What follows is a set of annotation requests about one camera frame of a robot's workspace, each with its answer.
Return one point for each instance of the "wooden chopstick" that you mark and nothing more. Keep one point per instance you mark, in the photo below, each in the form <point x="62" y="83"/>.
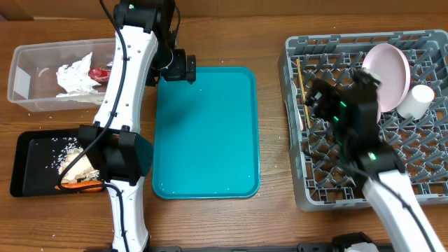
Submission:
<point x="303" y="92"/>

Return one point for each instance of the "orange carrot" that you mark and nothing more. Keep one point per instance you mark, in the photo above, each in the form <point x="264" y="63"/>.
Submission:
<point x="81" y="187"/>

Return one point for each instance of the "white napkin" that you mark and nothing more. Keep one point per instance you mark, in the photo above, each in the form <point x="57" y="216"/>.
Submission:
<point x="77" y="83"/>

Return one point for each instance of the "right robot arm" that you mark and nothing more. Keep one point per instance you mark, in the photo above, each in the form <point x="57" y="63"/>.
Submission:
<point x="373" y="164"/>

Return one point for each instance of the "black plastic tray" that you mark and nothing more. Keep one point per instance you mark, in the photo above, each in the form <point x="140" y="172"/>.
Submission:
<point x="38" y="157"/>

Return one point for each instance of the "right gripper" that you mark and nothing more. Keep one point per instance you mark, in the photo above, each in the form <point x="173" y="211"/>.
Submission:
<point x="330" y="95"/>

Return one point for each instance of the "white round plate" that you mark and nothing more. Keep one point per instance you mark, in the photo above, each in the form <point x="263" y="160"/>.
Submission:
<point x="389" y="65"/>

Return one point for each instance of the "white paper cup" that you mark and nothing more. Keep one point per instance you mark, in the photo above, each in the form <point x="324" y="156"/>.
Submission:
<point x="417" y="102"/>

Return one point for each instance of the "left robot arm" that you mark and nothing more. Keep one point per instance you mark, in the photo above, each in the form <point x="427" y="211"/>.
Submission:
<point x="145" y="53"/>

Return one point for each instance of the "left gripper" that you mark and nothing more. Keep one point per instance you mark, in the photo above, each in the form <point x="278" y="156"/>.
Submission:
<point x="180" y="71"/>

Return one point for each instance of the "food scraps pile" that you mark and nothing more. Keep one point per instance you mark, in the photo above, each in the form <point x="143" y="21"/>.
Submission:
<point x="75" y="164"/>

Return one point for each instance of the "red snack wrapper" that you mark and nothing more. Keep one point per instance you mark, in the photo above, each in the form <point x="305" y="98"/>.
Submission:
<point x="99" y="75"/>

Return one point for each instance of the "clear plastic bin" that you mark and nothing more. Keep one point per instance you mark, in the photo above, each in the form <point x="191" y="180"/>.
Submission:
<point x="32" y="81"/>

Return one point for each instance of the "teal serving tray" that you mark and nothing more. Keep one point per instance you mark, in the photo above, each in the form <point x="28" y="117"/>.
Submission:
<point x="206" y="142"/>

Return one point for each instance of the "grey dishwasher rack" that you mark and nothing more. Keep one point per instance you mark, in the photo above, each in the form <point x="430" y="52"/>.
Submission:
<point x="421" y="144"/>

